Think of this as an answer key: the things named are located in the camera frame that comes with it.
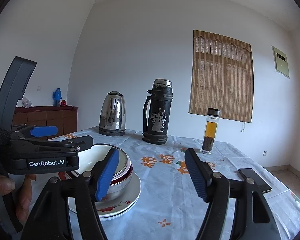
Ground red flower white plate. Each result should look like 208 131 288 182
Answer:
67 171 142 218

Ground red enamel bowl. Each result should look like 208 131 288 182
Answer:
69 143 134 181

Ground stainless steel bowl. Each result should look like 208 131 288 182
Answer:
100 171 133 202

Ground left hand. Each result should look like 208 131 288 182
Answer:
0 174 36 222

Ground black smartphone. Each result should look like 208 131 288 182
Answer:
238 168 272 193

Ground clear plastic bag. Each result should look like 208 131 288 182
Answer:
22 96 32 108

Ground brown wooden sideboard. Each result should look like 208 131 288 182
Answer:
12 106 78 139

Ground blue thermos jug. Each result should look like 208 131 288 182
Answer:
53 88 62 107

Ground glass tea bottle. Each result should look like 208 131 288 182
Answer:
200 108 220 154

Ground stainless steel electric kettle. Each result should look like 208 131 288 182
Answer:
99 91 126 137

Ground bamboo window blind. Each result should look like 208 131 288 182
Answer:
189 30 254 123

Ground black worn thermos flask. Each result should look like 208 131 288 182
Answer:
142 79 173 145

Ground wall electrical panel box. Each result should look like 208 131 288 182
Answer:
272 46 290 78

